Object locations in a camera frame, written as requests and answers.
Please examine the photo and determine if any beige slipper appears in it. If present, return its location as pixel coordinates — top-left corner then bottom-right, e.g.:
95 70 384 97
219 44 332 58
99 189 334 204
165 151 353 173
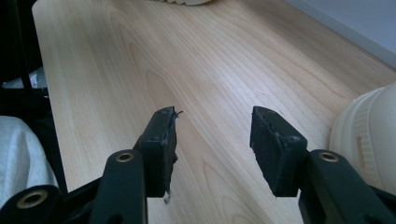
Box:
329 83 396 195
152 0 216 7

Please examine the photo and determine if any white cloth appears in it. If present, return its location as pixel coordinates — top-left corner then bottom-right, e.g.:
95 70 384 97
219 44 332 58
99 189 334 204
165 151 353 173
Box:
0 115 59 209

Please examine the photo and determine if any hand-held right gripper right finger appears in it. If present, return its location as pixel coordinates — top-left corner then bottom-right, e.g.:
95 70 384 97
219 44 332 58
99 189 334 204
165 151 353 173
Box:
249 105 309 198

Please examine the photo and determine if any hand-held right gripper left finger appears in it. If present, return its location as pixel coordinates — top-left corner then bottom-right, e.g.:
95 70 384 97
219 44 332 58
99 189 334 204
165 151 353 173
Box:
133 105 184 205

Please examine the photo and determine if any black metal frame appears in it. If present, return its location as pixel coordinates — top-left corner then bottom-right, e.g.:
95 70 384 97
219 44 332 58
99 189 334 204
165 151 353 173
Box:
0 0 68 194

